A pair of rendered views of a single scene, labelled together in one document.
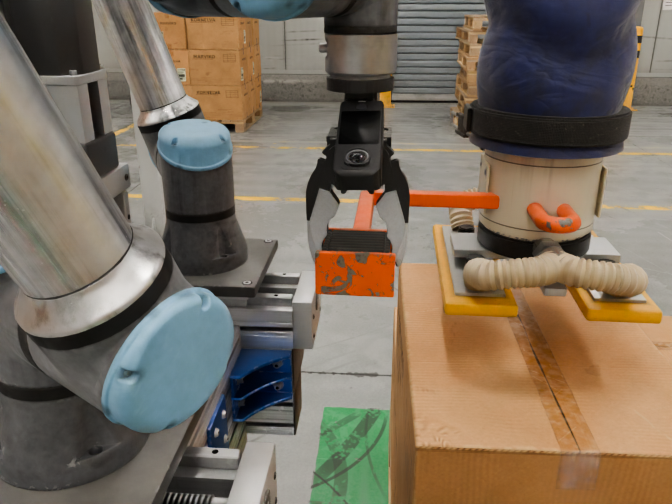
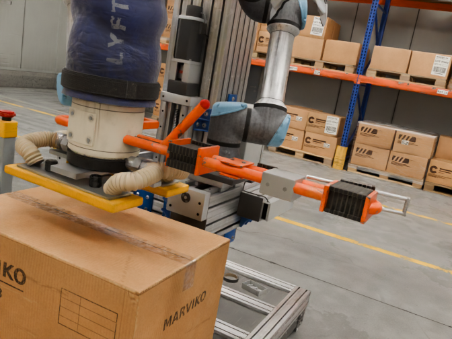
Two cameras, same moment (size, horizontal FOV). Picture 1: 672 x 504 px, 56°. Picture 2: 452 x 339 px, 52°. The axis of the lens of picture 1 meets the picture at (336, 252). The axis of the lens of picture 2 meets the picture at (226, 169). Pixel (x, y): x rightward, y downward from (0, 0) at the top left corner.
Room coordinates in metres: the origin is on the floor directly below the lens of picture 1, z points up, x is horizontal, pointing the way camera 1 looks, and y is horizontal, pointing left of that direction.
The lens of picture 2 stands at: (1.63, -1.24, 1.38)
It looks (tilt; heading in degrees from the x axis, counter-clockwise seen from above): 12 degrees down; 111
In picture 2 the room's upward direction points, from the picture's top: 10 degrees clockwise
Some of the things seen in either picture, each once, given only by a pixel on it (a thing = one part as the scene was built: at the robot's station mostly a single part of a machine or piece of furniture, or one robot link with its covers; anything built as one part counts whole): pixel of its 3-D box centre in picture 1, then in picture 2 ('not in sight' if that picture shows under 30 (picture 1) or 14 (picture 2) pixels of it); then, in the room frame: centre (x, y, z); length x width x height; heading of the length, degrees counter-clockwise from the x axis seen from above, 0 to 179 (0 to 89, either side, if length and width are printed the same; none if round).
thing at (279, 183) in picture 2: not in sight; (282, 184); (1.41, -0.35, 1.17); 0.07 x 0.07 x 0.04; 85
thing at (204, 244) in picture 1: (202, 232); (221, 153); (1.03, 0.23, 1.09); 0.15 x 0.15 x 0.10
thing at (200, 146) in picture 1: (196, 164); (229, 120); (1.04, 0.23, 1.20); 0.13 x 0.12 x 0.14; 22
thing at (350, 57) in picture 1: (357, 56); not in sight; (0.69, -0.02, 1.40); 0.08 x 0.08 x 0.05
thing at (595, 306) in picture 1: (591, 259); (72, 178); (0.94, -0.40, 1.08); 0.34 x 0.10 x 0.05; 175
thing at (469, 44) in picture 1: (502, 72); not in sight; (8.08, -2.04, 0.65); 1.29 x 1.10 x 1.31; 175
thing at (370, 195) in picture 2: not in sight; (348, 200); (1.54, -0.37, 1.18); 0.08 x 0.07 x 0.05; 175
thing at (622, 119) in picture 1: (544, 118); (112, 83); (0.95, -0.31, 1.30); 0.23 x 0.23 x 0.04
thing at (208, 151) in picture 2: not in sight; (192, 155); (1.19, -0.33, 1.18); 0.10 x 0.08 x 0.06; 85
